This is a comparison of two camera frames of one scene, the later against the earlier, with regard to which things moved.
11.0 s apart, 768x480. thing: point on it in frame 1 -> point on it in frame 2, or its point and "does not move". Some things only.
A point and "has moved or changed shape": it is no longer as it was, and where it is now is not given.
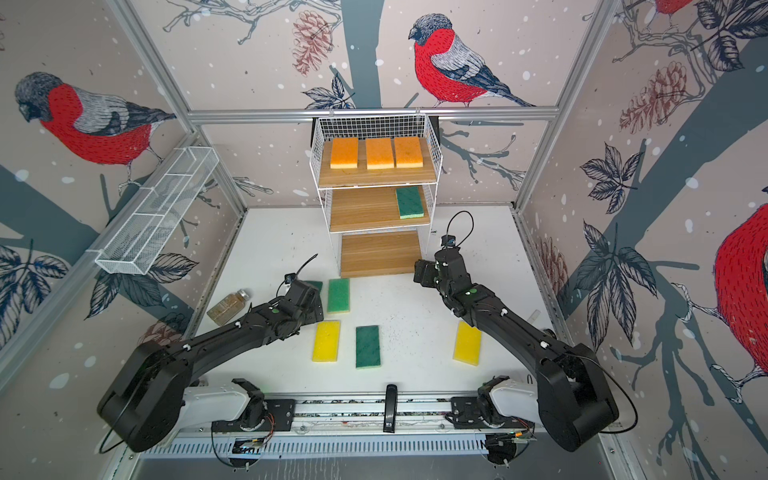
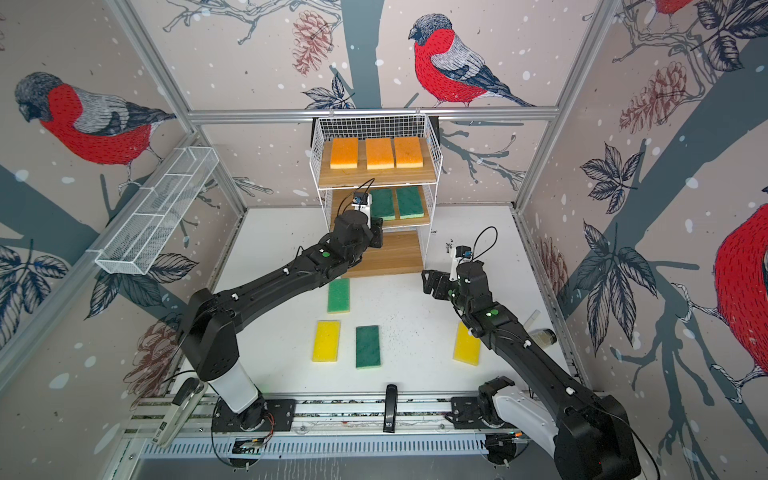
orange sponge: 344,153 does not move
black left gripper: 316,311 -> 377,232
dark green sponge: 409,202 does not move
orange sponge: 379,153 does not move
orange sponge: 408,152 does not move
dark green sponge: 316,284 has moved or changed shape
